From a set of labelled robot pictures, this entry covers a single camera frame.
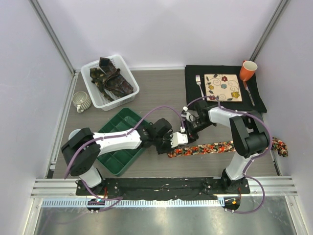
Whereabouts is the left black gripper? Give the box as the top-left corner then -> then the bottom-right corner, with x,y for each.
154,131 -> 178,155

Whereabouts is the red floral patterned tie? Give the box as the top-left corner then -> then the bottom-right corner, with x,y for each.
167,137 -> 288,158

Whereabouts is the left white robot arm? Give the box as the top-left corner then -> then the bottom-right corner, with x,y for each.
61,118 -> 188,195

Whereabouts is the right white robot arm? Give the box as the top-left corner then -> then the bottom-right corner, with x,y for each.
181,99 -> 272,193

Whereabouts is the green compartment tray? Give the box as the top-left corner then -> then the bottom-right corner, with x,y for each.
94,108 -> 148,177

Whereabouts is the black placemat cloth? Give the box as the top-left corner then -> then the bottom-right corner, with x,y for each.
184,65 -> 267,113

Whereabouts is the silver fork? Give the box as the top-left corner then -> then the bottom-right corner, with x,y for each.
195,74 -> 205,100

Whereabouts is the floral square plate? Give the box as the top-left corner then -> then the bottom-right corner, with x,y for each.
204,74 -> 242,102

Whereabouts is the white plastic basket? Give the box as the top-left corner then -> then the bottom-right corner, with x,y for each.
81,55 -> 139,111

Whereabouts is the dark patterned tie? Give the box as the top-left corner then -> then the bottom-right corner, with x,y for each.
90,57 -> 134,101

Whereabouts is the orange mug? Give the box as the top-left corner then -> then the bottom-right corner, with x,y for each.
239,60 -> 258,82

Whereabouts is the clear plastic cup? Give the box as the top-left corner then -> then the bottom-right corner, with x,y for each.
68,129 -> 82,145

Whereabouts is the grey ribbed cup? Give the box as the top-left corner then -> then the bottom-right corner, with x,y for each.
72,91 -> 92,114

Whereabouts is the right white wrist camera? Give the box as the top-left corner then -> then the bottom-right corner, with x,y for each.
181,106 -> 194,122

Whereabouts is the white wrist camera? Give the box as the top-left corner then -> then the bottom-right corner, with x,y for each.
181,106 -> 194,122
171,132 -> 188,148

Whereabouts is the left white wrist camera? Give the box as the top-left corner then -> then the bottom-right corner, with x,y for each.
171,132 -> 188,148

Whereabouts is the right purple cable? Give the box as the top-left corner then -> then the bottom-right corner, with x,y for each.
183,95 -> 273,215

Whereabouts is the purple cable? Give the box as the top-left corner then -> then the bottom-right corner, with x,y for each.
63,105 -> 186,213
183,95 -> 273,215

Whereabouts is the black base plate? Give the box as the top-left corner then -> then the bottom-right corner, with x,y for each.
91,177 -> 250,201

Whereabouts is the patterned handle knife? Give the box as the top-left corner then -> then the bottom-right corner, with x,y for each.
243,81 -> 255,107

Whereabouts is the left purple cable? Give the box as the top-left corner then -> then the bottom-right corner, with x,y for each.
63,105 -> 186,213

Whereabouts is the aluminium frame rail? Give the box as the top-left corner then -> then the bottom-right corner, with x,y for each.
30,178 -> 84,198

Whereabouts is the slotted cable duct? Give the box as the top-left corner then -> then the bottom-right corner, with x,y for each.
41,197 -> 224,208

